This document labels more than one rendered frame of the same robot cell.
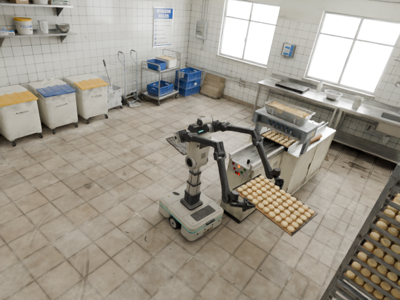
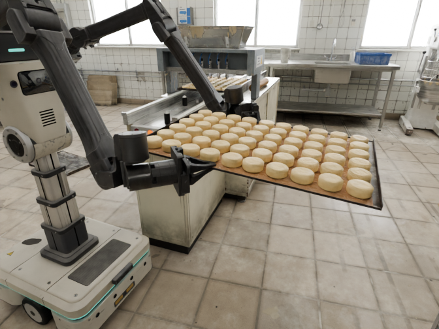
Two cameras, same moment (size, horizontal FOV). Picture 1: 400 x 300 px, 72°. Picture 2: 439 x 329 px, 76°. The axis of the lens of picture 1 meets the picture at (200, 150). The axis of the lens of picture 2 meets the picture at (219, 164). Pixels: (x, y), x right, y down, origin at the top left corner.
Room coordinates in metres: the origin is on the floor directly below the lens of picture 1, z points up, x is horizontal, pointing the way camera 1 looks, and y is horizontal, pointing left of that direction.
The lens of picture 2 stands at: (1.14, -0.30, 1.28)
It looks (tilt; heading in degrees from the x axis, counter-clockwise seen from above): 25 degrees down; 339
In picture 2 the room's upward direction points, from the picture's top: straight up
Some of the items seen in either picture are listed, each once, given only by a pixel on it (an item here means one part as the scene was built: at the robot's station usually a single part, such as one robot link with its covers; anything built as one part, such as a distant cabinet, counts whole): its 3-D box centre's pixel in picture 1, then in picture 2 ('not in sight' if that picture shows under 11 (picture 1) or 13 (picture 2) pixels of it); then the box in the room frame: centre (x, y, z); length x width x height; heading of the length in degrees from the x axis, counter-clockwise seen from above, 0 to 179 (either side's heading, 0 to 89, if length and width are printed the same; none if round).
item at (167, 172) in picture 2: (241, 203); (166, 172); (1.72, -0.39, 0.99); 0.07 x 0.07 x 0.10; 1
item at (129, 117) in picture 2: (274, 133); (200, 87); (3.41, -0.98, 0.87); 2.01 x 0.03 x 0.07; 140
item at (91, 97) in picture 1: (88, 98); not in sight; (4.95, 2.28, 0.38); 0.64 x 0.54 x 0.77; 53
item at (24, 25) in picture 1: (24, 25); not in sight; (4.39, 2.91, 1.67); 0.25 x 0.24 x 0.21; 146
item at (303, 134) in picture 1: (282, 130); (211, 72); (3.24, -1.02, 1.01); 0.72 x 0.33 x 0.34; 50
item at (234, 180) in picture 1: (251, 180); (186, 167); (2.85, -0.70, 0.45); 0.70 x 0.34 x 0.90; 140
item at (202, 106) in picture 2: (293, 141); (234, 89); (3.23, -1.20, 0.87); 2.01 x 0.03 x 0.07; 140
